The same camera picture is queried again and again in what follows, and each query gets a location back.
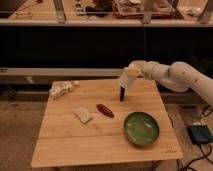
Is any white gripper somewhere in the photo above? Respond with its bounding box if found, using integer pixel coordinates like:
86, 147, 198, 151
124, 60, 158, 80

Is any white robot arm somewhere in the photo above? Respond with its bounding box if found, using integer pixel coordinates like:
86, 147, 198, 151
119, 61, 213, 107

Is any black upright eraser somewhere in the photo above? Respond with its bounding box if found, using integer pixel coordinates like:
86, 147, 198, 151
120, 87, 125, 101

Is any brown red chili toy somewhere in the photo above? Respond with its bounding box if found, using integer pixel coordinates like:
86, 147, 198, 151
97, 104, 114, 118

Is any green bowl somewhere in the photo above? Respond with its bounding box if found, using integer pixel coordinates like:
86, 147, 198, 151
123, 112, 160, 146

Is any white flat sponge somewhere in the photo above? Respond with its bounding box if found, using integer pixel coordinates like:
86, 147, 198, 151
73, 107, 92, 124

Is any black power adapter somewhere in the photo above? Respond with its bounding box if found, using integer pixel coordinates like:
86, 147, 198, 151
187, 125, 213, 144

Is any black floor cable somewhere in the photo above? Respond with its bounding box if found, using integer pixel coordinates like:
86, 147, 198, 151
176, 106, 213, 171

